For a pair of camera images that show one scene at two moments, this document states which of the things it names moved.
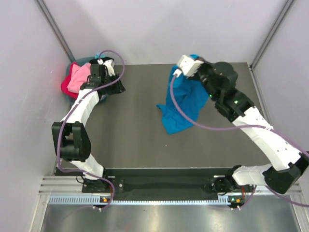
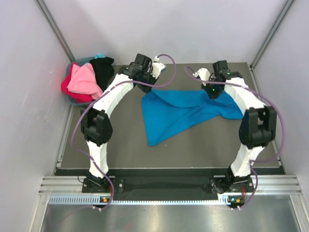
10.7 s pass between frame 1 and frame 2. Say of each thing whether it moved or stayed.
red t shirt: stayed
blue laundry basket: stayed
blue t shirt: moved
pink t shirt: stayed
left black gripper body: moved
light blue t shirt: stayed
